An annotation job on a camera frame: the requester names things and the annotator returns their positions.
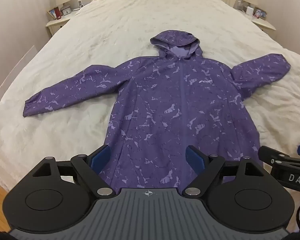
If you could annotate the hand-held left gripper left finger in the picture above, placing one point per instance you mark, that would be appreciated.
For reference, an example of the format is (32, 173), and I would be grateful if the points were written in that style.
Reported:
(102, 156)

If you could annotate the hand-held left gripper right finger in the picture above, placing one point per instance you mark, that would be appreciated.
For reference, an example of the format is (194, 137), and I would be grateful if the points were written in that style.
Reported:
(193, 156)

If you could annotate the purple patterned hooded jacket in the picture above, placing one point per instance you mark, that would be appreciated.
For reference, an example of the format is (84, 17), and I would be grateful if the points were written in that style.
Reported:
(165, 105)

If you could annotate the cream bedspread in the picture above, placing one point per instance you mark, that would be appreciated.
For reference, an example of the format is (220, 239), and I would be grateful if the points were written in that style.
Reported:
(102, 30)

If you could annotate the cream nightstand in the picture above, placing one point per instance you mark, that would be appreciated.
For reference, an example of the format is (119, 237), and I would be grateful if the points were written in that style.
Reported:
(55, 26)
(266, 23)

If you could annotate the framed photo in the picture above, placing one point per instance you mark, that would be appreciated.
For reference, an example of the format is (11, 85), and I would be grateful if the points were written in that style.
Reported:
(260, 13)

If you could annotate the white small device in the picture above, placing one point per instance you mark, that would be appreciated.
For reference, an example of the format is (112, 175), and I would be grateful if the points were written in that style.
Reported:
(249, 11)

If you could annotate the red box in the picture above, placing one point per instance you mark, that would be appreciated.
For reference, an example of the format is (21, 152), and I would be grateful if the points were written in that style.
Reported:
(58, 13)

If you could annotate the small silver frame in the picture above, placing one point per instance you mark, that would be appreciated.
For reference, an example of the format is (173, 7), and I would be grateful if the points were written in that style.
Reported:
(66, 11)

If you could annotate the wooden photo frame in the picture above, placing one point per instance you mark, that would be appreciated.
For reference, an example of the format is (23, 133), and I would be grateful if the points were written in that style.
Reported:
(51, 12)

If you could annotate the white wall outlet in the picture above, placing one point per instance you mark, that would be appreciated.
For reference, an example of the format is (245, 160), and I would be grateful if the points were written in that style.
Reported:
(80, 3)

